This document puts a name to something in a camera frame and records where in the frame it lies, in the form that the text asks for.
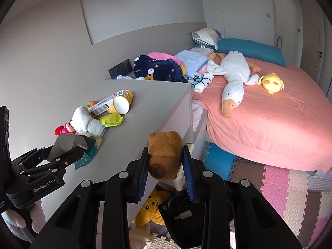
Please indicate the green orange frog toy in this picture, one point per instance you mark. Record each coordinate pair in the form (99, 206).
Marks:
(90, 103)

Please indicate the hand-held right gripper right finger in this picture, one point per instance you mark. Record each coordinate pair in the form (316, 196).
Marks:
(188, 176)

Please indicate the yellow paper cup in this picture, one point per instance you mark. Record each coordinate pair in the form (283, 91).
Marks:
(120, 105)

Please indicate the light blue blanket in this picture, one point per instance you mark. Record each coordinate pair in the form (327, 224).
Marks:
(192, 61)

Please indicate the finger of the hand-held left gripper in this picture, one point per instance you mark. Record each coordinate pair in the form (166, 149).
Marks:
(31, 156)
(67, 158)

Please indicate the teal pillow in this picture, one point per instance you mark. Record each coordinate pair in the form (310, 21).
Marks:
(249, 48)

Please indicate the teal printed cloth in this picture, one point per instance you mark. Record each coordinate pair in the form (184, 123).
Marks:
(89, 149)

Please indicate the white door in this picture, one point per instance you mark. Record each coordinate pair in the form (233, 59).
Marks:
(290, 26)

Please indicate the white goose plush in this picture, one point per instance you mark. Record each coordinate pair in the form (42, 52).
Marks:
(233, 77)

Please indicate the white cabinet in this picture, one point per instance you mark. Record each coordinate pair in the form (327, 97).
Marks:
(145, 109)

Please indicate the bed with pink sheet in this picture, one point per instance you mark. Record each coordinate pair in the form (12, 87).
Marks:
(272, 124)

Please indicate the patchwork checked pillow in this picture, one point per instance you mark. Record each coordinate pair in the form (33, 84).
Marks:
(205, 36)

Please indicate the pastel foam floor mat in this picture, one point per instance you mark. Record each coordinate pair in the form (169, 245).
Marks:
(285, 186)

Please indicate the white printed cloth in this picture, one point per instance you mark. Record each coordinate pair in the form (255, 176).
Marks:
(202, 83)

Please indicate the grey foil packet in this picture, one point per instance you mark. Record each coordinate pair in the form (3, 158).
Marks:
(66, 142)

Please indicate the yellow fluffy toy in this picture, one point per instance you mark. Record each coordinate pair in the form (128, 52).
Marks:
(149, 77)

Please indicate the yellow chick plush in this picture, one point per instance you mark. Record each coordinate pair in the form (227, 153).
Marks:
(272, 83)

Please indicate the yellow bear plush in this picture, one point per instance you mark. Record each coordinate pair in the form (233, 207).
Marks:
(147, 210)

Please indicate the person's left hand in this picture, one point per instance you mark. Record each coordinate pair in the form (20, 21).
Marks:
(15, 225)

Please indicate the brown bear plush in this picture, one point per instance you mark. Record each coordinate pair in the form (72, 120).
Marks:
(166, 150)

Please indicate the pale blue knitted cloth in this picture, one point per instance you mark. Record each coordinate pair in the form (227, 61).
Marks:
(124, 77)

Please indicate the pink doll toy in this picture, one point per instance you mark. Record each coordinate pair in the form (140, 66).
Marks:
(66, 128)

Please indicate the black plastic bag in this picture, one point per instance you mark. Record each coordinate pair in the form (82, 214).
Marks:
(176, 228)

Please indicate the pink blanket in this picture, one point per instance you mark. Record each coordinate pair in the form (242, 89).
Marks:
(160, 55)

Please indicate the navy printed blanket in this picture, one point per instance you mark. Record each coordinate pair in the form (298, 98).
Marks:
(160, 70)

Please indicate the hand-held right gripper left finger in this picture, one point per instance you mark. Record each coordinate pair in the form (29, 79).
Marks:
(142, 176)

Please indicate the white cardboard box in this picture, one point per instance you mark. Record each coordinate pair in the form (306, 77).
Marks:
(103, 105)

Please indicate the light green plastic toy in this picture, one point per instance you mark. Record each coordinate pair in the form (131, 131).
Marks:
(111, 119)

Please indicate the white rolled cloth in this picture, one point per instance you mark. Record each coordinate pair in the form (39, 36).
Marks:
(83, 120)

